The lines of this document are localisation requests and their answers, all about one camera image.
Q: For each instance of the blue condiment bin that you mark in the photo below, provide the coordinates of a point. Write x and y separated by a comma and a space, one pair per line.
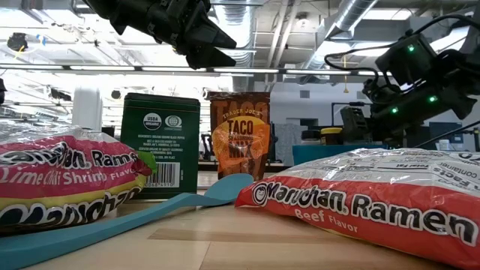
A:
318, 154

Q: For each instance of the black aluminium table frame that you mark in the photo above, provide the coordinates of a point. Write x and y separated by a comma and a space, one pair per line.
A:
461, 128

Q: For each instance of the black metal rig frame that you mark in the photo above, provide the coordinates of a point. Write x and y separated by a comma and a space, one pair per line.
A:
356, 104

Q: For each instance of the dark green pepper tin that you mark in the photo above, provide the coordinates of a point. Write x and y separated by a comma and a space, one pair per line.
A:
161, 150

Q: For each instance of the slanted silver spiral duct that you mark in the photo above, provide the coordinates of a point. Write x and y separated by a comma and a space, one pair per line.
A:
352, 15

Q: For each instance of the hanging linear light strip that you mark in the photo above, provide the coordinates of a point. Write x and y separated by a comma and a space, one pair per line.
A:
112, 68

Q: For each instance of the pink lime shrimp ramen pack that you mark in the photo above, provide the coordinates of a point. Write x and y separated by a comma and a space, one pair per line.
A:
56, 176

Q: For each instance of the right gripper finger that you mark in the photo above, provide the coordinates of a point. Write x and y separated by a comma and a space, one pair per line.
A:
354, 123

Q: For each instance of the small white cup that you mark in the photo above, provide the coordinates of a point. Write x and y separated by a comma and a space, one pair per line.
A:
444, 145

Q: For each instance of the white structural column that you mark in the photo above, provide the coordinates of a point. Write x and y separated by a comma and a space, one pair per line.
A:
87, 108

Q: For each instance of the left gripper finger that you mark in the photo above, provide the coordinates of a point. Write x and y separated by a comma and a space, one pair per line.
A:
210, 37
206, 60

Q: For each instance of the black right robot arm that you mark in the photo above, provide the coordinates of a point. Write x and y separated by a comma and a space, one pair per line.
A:
457, 75

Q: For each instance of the red beef ramen pack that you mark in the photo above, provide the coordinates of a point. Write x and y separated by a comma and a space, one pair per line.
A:
356, 202

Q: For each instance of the spice jar with yellow lid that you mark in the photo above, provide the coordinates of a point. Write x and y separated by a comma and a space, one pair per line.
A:
331, 137

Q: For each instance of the taco seasoning mix packet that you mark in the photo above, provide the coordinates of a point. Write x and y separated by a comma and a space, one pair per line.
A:
240, 138

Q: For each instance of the dark blue computer monitor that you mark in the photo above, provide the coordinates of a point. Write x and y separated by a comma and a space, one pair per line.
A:
446, 126

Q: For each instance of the wide silver spiral duct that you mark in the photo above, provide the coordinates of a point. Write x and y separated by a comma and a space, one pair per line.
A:
242, 22

